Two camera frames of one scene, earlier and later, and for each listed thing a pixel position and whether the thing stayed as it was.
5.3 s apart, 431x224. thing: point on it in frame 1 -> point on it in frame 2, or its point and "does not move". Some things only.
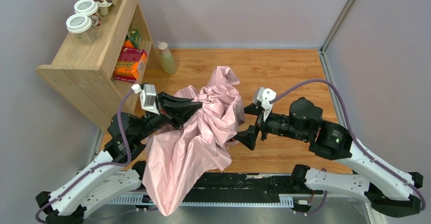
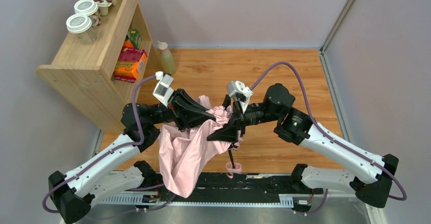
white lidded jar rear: (87, 7) does not move
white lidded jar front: (81, 26) does not move
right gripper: (257, 126) -> (239, 115)
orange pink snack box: (129, 64) does not move
